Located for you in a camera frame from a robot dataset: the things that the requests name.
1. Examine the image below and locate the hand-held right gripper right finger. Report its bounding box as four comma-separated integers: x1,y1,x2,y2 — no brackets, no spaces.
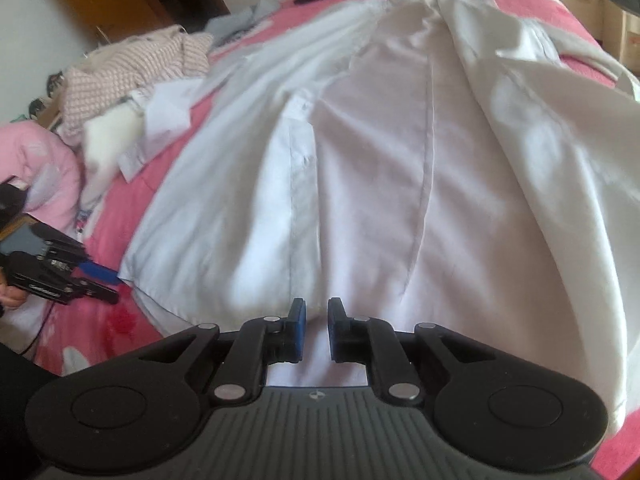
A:
327,297,497,406

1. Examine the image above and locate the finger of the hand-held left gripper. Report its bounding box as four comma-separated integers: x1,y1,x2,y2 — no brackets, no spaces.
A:
44,224,120,287
32,279,121,307

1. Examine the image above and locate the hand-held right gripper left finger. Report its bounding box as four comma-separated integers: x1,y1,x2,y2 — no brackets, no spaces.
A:
137,297,308,406

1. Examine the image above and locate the white shirt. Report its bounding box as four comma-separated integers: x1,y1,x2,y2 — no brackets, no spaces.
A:
117,0,640,436

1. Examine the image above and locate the person's left hand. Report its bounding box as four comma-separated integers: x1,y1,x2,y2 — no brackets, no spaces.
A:
0,281,27,311

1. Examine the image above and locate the pink fleece garment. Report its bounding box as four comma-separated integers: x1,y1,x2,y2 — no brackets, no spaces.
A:
0,122,83,241

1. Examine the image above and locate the pink floral blanket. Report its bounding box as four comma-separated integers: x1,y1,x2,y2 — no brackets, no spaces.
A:
27,0,621,377

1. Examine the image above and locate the white fluffy garment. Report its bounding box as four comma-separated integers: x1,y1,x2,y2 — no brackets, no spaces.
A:
80,107,146,201

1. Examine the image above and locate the person's black clothing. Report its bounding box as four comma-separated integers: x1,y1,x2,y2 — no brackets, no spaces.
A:
0,342,68,480

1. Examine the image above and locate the pink white checked garment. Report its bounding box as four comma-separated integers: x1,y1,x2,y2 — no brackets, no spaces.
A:
59,24,213,143

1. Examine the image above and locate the grey-blue knit garment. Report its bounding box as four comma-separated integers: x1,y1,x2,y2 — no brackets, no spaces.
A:
202,0,281,53

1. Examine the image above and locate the black cable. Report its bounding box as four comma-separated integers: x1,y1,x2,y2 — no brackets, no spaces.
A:
19,304,57,357

